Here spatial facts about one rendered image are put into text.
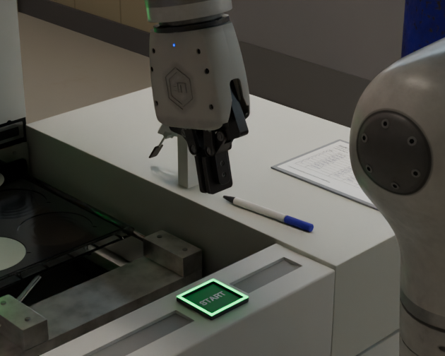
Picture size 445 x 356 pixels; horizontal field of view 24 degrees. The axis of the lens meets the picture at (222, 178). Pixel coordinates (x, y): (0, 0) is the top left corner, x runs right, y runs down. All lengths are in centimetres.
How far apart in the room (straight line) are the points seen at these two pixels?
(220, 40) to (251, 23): 351
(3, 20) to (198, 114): 61
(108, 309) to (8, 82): 46
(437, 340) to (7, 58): 89
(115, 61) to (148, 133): 354
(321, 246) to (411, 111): 51
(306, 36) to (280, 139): 275
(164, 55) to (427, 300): 35
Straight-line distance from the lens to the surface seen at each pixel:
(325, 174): 141
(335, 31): 416
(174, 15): 98
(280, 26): 437
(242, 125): 100
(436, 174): 74
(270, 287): 115
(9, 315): 122
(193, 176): 137
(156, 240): 136
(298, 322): 117
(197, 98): 99
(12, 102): 159
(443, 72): 75
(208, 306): 111
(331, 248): 123
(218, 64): 98
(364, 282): 125
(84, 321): 125
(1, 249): 138
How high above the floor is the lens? 154
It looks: 24 degrees down
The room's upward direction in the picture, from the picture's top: straight up
